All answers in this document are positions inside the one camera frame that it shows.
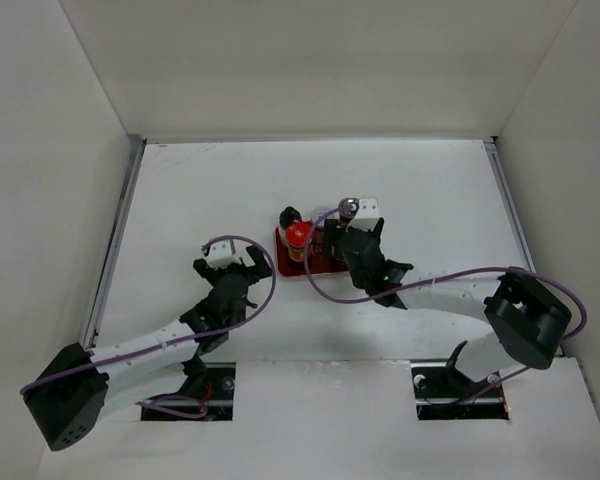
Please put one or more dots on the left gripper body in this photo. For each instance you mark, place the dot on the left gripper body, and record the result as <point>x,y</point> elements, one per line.
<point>253,273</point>

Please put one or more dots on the black-cap white bottle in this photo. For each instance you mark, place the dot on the black-cap white bottle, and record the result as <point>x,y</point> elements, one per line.
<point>287,217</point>

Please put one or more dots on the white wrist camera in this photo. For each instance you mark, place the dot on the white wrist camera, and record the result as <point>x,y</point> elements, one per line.
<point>219,254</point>
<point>367,214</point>

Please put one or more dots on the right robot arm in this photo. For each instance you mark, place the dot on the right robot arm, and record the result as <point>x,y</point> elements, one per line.
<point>527,321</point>

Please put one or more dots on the red lacquer tray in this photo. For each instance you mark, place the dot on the red lacquer tray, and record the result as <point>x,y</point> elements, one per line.
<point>319,265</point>

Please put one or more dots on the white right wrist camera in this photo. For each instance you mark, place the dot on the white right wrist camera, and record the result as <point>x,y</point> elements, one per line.
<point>367,214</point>

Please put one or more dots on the grey-lid condiment jar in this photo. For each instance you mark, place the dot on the grey-lid condiment jar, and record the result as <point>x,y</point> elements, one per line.
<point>318,216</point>

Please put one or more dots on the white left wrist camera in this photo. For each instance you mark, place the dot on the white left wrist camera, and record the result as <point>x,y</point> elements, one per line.
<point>219,254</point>

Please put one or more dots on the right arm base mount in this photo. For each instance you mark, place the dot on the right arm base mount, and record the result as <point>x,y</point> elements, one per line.
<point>443,394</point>

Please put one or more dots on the tall red-lid sauce jar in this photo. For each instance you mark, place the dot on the tall red-lid sauce jar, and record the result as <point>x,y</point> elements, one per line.
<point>298,238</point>

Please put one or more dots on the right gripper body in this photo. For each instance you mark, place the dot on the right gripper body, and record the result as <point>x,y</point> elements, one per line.
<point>333,231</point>

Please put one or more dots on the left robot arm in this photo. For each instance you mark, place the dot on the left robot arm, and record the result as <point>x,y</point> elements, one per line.
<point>80,386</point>

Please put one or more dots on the black-top salt grinder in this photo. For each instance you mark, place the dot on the black-top salt grinder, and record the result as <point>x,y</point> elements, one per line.
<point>347,209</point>

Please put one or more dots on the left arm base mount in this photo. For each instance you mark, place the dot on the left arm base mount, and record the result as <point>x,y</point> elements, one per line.
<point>208,397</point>

